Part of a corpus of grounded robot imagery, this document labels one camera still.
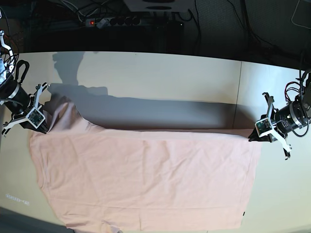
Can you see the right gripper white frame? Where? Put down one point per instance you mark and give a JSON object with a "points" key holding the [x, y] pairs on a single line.
{"points": [[26, 110]]}

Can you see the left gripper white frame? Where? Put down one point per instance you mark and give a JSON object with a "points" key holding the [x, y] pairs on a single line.
{"points": [[276, 134]]}

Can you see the pink T-shirt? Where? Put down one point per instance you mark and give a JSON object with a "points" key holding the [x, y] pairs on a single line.
{"points": [[99, 180]]}

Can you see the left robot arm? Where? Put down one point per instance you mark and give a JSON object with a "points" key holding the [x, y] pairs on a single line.
{"points": [[295, 117]]}

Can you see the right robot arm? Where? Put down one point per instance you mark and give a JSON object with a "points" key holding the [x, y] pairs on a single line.
{"points": [[13, 70]]}

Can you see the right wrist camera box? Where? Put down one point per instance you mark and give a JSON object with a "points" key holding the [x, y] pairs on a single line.
{"points": [[35, 117]]}

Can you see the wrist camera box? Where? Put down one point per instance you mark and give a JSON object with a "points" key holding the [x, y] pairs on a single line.
{"points": [[35, 117], [263, 127]]}

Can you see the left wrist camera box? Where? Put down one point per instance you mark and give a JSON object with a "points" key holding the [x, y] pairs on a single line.
{"points": [[263, 127]]}

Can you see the black power strip red switch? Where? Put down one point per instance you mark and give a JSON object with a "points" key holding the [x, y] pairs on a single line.
{"points": [[102, 22]]}

